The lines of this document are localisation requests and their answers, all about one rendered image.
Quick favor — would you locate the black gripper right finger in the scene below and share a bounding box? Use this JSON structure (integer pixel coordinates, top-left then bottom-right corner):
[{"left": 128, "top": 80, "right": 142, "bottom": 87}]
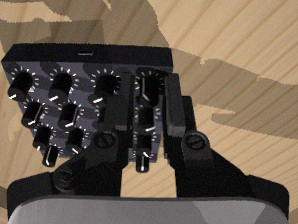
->
[{"left": 162, "top": 73, "right": 290, "bottom": 220}]

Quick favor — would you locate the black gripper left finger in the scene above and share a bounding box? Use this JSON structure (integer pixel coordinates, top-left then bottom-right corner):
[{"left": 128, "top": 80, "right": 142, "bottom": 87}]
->
[{"left": 6, "top": 72, "right": 136, "bottom": 221}]

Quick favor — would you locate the black knob box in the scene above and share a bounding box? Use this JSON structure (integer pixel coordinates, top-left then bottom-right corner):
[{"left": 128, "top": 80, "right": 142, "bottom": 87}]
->
[{"left": 0, "top": 44, "right": 174, "bottom": 173}]

